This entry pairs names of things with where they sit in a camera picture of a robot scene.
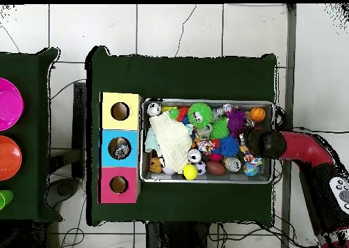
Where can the pink plate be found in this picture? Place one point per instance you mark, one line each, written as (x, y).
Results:
(8, 103)

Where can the small soccer ball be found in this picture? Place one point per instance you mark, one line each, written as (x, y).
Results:
(200, 168)

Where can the purple spiky ball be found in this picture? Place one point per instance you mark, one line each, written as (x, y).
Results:
(236, 121)

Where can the orange plate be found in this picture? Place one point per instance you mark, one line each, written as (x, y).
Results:
(8, 158)

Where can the plain green spiky ball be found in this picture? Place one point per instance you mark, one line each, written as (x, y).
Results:
(220, 128)

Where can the green spiky ball with eyes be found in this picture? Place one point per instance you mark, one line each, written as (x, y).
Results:
(200, 115)

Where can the wooden box with three holes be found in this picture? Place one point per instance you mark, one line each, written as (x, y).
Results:
(131, 139)

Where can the brown toy football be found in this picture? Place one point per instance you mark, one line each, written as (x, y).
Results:
(215, 168)

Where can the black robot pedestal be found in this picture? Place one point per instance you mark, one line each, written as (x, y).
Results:
(180, 237)

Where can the yellow ball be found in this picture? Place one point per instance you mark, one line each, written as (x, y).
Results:
(190, 172)

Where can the bag of coloured spiky balls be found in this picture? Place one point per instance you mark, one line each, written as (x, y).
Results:
(177, 114)

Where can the green cup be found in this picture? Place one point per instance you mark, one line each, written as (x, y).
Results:
(4, 199)

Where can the cream knitted cloth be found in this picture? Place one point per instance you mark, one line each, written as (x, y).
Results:
(170, 141)

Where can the blue spiky ball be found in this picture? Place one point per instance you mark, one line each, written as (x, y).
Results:
(229, 146)

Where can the red silver soda can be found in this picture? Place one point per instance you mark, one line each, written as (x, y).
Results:
(154, 108)
(232, 164)

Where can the clear mesh bin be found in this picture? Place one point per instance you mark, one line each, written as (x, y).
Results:
(146, 177)

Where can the small globe ball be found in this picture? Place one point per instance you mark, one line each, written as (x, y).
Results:
(251, 169)

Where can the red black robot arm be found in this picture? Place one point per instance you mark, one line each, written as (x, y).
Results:
(305, 150)

